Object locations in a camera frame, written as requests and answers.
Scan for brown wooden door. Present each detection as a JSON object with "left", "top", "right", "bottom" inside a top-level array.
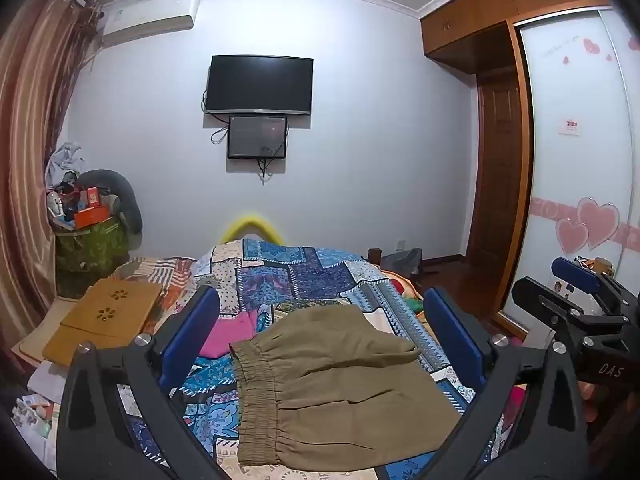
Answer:
[{"left": 467, "top": 72, "right": 521, "bottom": 263}]

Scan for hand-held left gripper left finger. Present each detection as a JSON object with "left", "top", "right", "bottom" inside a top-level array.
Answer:
[{"left": 55, "top": 285, "right": 236, "bottom": 480}]

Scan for orange blanket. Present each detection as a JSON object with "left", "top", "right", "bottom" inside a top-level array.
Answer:
[{"left": 382, "top": 270, "right": 431, "bottom": 313}]

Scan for pink cloth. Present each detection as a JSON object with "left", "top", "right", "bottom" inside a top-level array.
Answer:
[{"left": 200, "top": 310, "right": 258, "bottom": 359}]

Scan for olive green pants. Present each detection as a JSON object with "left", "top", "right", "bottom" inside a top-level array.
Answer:
[{"left": 229, "top": 306, "right": 461, "bottom": 473}]

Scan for orange box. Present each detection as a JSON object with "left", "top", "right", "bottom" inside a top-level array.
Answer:
[{"left": 74, "top": 205, "right": 111, "bottom": 228}]

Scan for white air conditioner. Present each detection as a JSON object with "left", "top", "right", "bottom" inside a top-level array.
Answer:
[{"left": 101, "top": 0, "right": 201, "bottom": 50}]

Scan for wooden lap desk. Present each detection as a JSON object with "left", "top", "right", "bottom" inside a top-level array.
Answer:
[{"left": 42, "top": 278, "right": 164, "bottom": 367}]

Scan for small black wall monitor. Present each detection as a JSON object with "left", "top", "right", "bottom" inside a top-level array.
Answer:
[{"left": 227, "top": 115, "right": 289, "bottom": 160}]

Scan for wooden wardrobe with white doors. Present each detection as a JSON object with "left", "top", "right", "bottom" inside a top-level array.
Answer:
[{"left": 419, "top": 0, "right": 640, "bottom": 346}]

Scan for brown striped curtain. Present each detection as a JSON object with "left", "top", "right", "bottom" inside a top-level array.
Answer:
[{"left": 0, "top": 0, "right": 103, "bottom": 356}]

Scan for yellow curved object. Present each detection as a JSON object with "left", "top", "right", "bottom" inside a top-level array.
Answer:
[{"left": 220, "top": 211, "right": 284, "bottom": 244}]

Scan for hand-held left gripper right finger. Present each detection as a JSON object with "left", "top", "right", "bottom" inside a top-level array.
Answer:
[{"left": 375, "top": 287, "right": 589, "bottom": 480}]

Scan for black wall television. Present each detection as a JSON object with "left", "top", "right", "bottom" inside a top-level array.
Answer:
[{"left": 204, "top": 54, "right": 315, "bottom": 116}]

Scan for person's right hand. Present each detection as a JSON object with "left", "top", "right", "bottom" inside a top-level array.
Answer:
[{"left": 576, "top": 379, "right": 603, "bottom": 426}]

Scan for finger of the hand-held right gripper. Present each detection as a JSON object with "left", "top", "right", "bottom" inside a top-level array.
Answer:
[
  {"left": 510, "top": 276, "right": 627, "bottom": 339},
  {"left": 551, "top": 256, "right": 640, "bottom": 312}
]

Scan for grey bag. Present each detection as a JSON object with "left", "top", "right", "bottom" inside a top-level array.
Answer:
[{"left": 381, "top": 247, "right": 423, "bottom": 276}]

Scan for blue patchwork blanket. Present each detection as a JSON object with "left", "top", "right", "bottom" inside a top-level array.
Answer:
[{"left": 107, "top": 238, "right": 506, "bottom": 480}]

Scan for grey pillow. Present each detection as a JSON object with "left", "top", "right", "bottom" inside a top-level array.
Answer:
[{"left": 77, "top": 169, "right": 144, "bottom": 235}]

